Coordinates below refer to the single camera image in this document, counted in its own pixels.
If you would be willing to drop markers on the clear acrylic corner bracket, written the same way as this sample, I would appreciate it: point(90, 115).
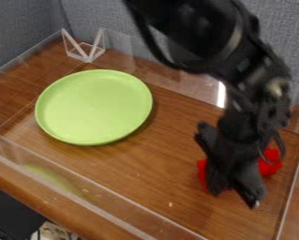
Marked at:
point(80, 50)

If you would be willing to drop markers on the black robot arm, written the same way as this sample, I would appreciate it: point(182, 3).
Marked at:
point(211, 37)

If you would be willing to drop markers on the green round plate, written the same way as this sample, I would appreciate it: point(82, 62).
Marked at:
point(94, 107)

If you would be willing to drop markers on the clear acrylic enclosure wall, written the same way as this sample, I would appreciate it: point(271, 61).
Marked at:
point(132, 190)

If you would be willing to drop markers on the red rectangular block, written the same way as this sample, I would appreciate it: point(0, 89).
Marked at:
point(269, 165)

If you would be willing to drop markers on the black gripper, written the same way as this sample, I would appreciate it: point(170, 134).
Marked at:
point(233, 145)

